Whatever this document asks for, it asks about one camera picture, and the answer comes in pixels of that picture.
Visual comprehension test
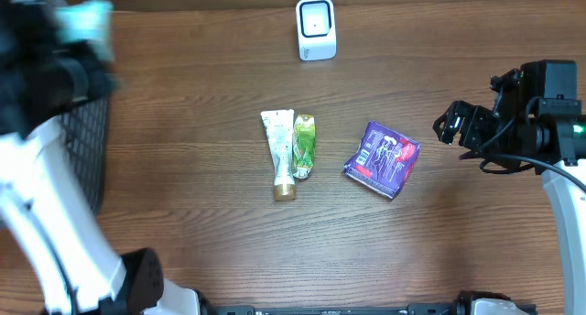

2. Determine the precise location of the purple Carefree pad pack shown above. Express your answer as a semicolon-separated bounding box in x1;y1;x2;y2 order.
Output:
343;121;420;200

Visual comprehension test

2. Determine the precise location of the mint green wipes pack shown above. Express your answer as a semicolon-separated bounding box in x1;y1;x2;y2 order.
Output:
55;0;114;62

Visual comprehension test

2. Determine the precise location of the green yellow snack pouch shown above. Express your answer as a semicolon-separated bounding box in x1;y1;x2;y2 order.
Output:
293;114;316;179

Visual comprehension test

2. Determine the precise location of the white tube gold cap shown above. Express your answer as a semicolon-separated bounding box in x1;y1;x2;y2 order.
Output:
260;110;296;201

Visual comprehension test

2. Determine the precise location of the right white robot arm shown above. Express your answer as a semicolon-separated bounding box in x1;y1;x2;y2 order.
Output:
433;100;585;314

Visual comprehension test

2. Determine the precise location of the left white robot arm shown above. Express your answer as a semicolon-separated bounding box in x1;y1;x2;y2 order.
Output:
1;0;204;314

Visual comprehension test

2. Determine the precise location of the white barcode scanner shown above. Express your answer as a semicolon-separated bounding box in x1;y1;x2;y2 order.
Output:
296;0;337;61

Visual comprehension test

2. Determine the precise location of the grey plastic basket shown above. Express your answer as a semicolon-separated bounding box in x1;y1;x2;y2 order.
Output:
58;98;110;215

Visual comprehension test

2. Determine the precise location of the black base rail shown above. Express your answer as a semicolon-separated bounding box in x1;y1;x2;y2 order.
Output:
201;291;538;315

